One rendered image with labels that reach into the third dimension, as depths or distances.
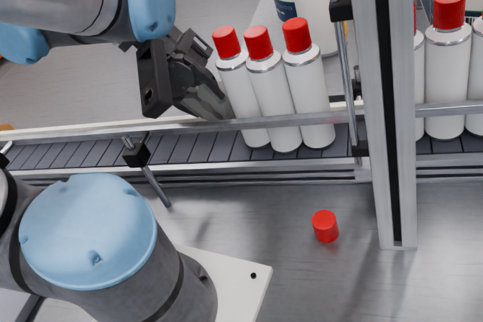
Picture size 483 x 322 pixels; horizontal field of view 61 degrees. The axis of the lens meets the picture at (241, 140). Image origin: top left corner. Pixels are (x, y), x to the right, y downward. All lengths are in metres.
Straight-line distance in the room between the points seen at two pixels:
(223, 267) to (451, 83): 0.38
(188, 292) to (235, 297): 0.08
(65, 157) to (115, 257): 0.51
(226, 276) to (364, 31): 0.38
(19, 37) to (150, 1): 0.16
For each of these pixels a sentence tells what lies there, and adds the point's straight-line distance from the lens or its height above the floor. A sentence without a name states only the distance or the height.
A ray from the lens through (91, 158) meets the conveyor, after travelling 0.85.
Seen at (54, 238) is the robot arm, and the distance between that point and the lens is 0.42.
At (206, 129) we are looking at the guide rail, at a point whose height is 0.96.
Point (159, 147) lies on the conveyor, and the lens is 0.77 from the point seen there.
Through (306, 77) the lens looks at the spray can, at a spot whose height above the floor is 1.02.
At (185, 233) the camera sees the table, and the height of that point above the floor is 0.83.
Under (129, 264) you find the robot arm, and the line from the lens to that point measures 0.42.
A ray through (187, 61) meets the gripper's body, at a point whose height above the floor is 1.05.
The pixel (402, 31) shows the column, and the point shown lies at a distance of 0.36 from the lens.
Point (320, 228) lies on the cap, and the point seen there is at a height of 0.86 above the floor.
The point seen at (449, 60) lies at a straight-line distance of 0.56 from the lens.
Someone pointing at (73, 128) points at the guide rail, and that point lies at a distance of 0.90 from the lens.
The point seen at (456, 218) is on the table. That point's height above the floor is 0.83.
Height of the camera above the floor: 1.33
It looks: 39 degrees down
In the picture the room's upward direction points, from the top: 21 degrees counter-clockwise
